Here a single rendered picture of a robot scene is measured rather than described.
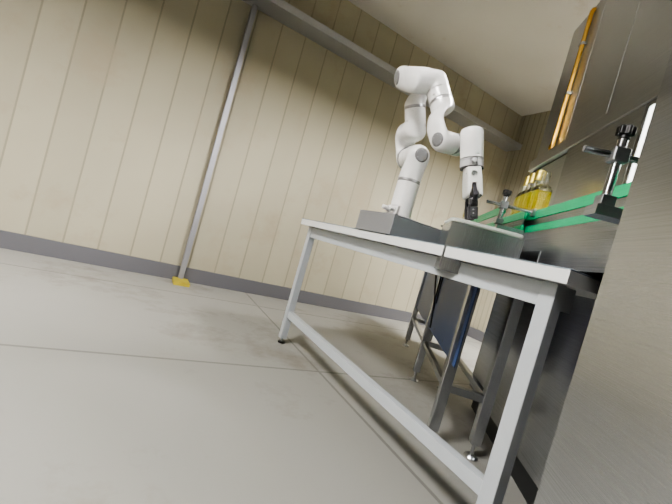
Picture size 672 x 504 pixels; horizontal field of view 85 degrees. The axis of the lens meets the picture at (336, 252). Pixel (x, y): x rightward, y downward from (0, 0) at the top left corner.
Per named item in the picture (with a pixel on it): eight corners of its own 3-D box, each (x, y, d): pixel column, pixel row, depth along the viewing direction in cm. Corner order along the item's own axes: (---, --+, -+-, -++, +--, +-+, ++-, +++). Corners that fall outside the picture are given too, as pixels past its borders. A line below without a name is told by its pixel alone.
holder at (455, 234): (536, 269, 109) (543, 244, 109) (444, 244, 112) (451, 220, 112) (515, 268, 126) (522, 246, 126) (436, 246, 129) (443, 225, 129)
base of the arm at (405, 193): (394, 214, 143) (405, 176, 142) (372, 211, 153) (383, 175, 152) (419, 224, 152) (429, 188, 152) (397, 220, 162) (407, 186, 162)
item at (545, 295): (471, 573, 86) (559, 283, 84) (276, 340, 219) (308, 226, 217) (496, 566, 91) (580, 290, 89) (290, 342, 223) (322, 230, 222)
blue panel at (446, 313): (500, 382, 136) (532, 273, 135) (453, 367, 139) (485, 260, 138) (437, 314, 294) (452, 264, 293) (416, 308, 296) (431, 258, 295)
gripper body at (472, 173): (487, 160, 116) (486, 196, 116) (479, 168, 126) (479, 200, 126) (462, 161, 117) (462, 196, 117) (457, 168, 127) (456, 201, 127)
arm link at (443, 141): (439, 112, 138) (453, 161, 133) (416, 103, 131) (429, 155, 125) (458, 97, 131) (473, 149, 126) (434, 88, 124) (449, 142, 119)
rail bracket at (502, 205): (530, 232, 127) (540, 197, 126) (482, 219, 129) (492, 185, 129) (527, 232, 130) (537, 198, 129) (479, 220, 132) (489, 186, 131)
